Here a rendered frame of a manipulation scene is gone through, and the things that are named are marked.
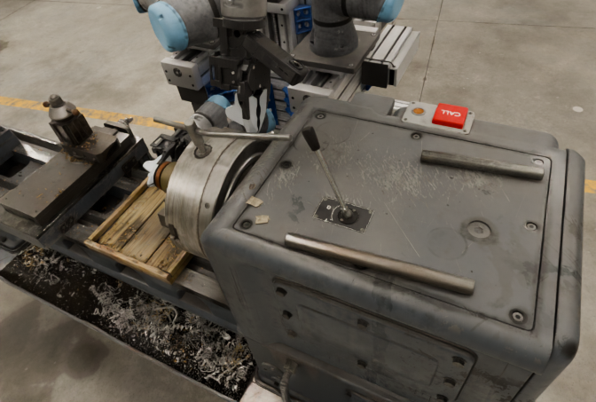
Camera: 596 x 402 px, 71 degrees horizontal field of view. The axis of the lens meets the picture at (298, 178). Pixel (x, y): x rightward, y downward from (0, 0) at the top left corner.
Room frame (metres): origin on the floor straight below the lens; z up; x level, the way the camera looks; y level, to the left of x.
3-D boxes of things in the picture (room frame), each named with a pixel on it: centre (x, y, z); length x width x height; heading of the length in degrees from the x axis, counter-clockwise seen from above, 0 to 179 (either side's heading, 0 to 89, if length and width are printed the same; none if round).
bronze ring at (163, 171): (0.78, 0.30, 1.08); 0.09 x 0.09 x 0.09; 58
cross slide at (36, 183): (1.05, 0.71, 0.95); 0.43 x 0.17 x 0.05; 148
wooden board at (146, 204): (0.84, 0.40, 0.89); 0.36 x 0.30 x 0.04; 148
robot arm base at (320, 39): (1.20, -0.17, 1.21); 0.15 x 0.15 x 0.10
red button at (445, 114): (0.66, -0.32, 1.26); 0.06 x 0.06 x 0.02; 58
